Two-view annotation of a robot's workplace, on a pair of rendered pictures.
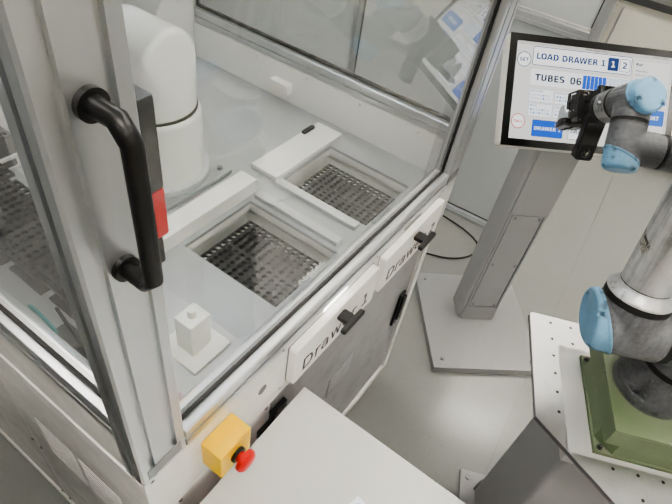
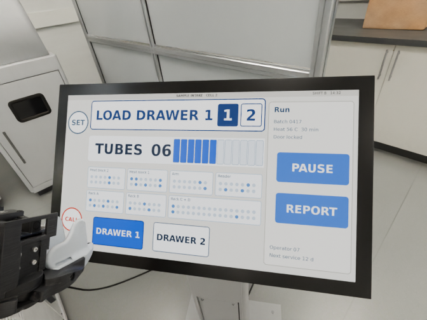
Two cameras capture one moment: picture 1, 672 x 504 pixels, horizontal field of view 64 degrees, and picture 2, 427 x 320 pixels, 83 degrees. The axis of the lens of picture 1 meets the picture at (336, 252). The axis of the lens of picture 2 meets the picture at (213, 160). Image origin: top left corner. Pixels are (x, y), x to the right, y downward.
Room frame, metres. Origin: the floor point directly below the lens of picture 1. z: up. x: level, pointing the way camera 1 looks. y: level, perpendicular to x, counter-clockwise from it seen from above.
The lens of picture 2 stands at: (1.23, -0.79, 1.33)
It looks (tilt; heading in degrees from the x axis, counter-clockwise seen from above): 37 degrees down; 24
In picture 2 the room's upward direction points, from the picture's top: 6 degrees counter-clockwise
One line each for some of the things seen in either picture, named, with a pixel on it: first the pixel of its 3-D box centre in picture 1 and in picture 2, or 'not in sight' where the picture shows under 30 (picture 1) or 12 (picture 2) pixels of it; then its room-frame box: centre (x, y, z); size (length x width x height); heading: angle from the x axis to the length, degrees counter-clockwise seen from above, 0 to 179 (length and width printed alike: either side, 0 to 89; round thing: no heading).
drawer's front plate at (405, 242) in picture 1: (409, 242); not in sight; (0.96, -0.17, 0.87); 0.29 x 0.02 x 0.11; 152
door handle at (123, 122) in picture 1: (129, 209); not in sight; (0.30, 0.16, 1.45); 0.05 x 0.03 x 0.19; 62
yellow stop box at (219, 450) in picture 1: (227, 446); not in sight; (0.39, 0.12, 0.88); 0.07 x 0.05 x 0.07; 152
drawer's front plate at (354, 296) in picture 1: (335, 321); not in sight; (0.68, -0.02, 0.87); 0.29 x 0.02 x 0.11; 152
